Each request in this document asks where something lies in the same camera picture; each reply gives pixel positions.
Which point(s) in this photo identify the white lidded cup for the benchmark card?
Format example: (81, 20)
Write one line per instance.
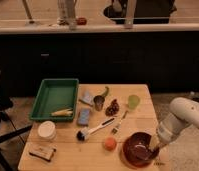
(47, 130)

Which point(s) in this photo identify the light green cup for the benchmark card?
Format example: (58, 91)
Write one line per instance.
(133, 102)

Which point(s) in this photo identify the green plastic tray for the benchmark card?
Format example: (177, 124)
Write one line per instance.
(55, 95)

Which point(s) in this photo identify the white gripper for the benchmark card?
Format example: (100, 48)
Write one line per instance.
(155, 143)

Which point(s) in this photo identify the orange fruit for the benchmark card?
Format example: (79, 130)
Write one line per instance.
(110, 143)

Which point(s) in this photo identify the black office chair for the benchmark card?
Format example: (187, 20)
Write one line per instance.
(6, 103)

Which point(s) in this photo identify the metal cup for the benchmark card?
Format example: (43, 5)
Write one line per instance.
(99, 102)

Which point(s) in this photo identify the dark red bowl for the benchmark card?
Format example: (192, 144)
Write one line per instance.
(139, 138)

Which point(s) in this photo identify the green chili pepper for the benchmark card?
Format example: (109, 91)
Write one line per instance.
(106, 92)

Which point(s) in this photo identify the dark grape bunch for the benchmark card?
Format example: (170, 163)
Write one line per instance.
(113, 108)

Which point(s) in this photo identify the grey cloth piece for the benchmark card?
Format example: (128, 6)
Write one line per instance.
(87, 98)

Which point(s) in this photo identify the red object on counter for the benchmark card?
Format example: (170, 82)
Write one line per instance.
(81, 21)

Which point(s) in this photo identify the blue sponge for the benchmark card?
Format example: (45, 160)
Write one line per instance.
(83, 117)

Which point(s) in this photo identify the metal fork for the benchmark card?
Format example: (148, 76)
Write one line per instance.
(117, 127)

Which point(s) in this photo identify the wooden block eraser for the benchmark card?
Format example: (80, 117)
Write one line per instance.
(44, 152)

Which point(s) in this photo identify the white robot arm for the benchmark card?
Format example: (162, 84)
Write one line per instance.
(183, 112)

